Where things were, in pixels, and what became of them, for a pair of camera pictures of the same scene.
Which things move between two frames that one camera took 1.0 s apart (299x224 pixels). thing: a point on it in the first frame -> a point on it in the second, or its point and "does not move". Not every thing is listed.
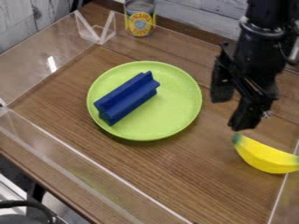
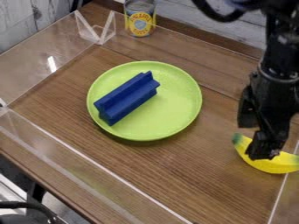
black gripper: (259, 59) -> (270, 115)
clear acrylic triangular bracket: (88, 32) does not move
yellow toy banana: (264, 157) does not move
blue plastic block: (126, 97) does not move
